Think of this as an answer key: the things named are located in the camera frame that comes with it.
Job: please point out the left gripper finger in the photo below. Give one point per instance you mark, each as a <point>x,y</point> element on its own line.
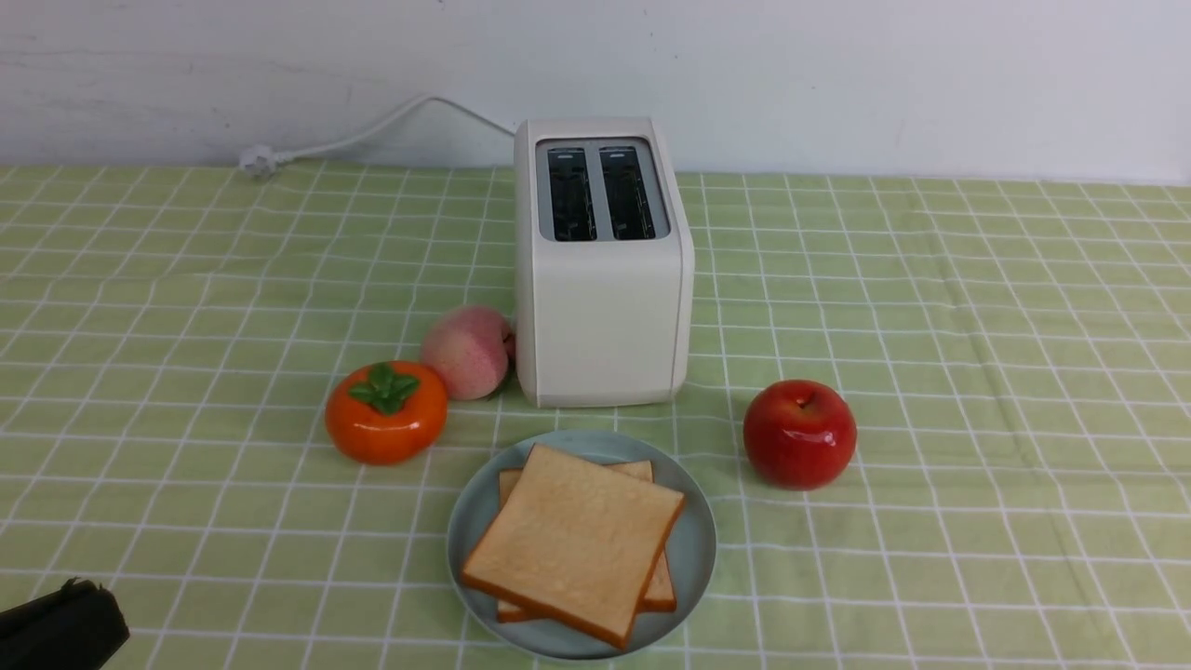
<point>78,626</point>

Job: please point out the toast slice slot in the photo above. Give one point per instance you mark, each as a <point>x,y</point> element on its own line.
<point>660,596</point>
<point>575,543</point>

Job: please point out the orange persimmon with green leaf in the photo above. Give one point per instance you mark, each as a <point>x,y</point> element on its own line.
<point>387,413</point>

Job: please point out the pink peach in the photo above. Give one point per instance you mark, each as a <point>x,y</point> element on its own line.
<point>471,348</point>

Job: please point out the light blue round plate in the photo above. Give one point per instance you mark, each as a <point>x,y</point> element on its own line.
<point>691,548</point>

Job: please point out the white two-slot toaster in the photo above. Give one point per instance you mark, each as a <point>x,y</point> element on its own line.
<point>604,264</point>

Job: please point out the red apple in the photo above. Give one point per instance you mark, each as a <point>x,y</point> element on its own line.
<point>799,434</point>

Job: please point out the green checkered tablecloth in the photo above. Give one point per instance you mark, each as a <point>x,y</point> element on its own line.
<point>1015,354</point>

